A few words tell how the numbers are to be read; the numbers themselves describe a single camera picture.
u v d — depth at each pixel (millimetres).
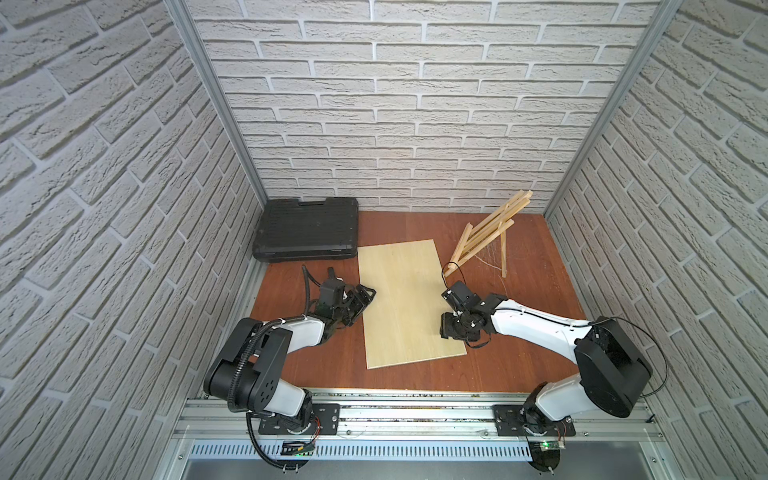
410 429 728
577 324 486
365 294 833
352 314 812
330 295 712
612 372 431
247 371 442
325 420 727
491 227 813
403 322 911
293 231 1061
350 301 792
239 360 421
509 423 728
